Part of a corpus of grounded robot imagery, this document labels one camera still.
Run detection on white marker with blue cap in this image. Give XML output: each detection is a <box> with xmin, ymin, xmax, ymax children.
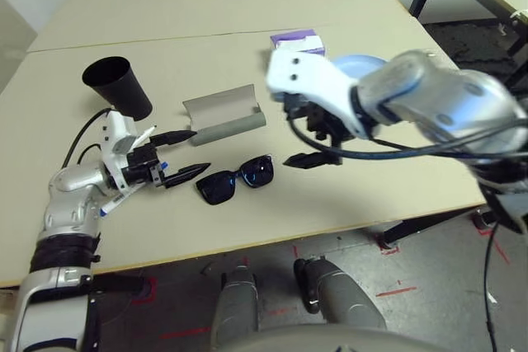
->
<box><xmin>100</xmin><ymin>161</ymin><xmax>169</xmax><ymax>218</ymax></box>

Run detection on white pen with black tip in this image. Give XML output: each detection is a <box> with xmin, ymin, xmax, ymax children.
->
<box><xmin>134</xmin><ymin>124</ymin><xmax>159</xmax><ymax>148</ymax></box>

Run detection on black sunglasses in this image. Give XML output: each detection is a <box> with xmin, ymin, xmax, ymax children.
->
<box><xmin>195</xmin><ymin>154</ymin><xmax>274</xmax><ymax>206</ymax></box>

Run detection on grey robot torso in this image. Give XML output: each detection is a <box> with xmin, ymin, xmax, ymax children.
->
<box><xmin>210</xmin><ymin>322</ymin><xmax>459</xmax><ymax>352</ymax></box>

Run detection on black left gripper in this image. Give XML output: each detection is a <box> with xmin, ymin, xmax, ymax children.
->
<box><xmin>121</xmin><ymin>129</ymin><xmax>213</xmax><ymax>190</ymax></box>

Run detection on white tie on side table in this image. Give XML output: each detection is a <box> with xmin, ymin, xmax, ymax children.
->
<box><xmin>497</xmin><ymin>7</ymin><xmax>528</xmax><ymax>36</ymax></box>

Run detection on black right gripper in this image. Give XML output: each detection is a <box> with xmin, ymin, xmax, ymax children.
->
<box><xmin>282</xmin><ymin>95</ymin><xmax>356</xmax><ymax>171</ymax></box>

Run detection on black plastic cup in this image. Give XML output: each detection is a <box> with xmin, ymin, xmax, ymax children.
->
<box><xmin>81</xmin><ymin>55</ymin><xmax>154</xmax><ymax>121</ymax></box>

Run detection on grey robot leg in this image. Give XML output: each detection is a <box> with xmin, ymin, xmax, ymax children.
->
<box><xmin>210</xmin><ymin>265</ymin><xmax>261</xmax><ymax>345</ymax></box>
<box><xmin>293</xmin><ymin>259</ymin><xmax>387</xmax><ymax>332</ymax></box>

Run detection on grey glasses case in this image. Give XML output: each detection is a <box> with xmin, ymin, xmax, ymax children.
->
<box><xmin>181</xmin><ymin>83</ymin><xmax>267</xmax><ymax>147</ymax></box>

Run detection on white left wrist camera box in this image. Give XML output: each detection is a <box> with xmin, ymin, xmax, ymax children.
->
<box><xmin>100</xmin><ymin>109</ymin><xmax>139</xmax><ymax>195</ymax></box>

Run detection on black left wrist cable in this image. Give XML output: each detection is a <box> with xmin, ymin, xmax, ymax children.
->
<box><xmin>61</xmin><ymin>107</ymin><xmax>113</xmax><ymax>172</ymax></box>

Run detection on grey robot right leg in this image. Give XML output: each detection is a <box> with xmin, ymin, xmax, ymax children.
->
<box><xmin>293</xmin><ymin>259</ymin><xmax>387</xmax><ymax>332</ymax></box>

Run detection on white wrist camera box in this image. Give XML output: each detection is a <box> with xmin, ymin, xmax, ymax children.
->
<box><xmin>100</xmin><ymin>109</ymin><xmax>139</xmax><ymax>195</ymax></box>
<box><xmin>265</xmin><ymin>49</ymin><xmax>372</xmax><ymax>138</ymax></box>

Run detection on light blue plate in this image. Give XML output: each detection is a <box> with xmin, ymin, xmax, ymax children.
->
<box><xmin>329</xmin><ymin>54</ymin><xmax>389</xmax><ymax>82</ymax></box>

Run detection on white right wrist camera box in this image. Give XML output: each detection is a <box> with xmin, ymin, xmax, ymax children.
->
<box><xmin>265</xmin><ymin>49</ymin><xmax>372</xmax><ymax>138</ymax></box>

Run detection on grey robot left leg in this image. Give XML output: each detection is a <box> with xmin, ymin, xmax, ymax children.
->
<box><xmin>210</xmin><ymin>265</ymin><xmax>261</xmax><ymax>345</ymax></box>

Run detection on purple tissue pack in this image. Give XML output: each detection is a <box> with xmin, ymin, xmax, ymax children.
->
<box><xmin>270</xmin><ymin>29</ymin><xmax>327</xmax><ymax>58</ymax></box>

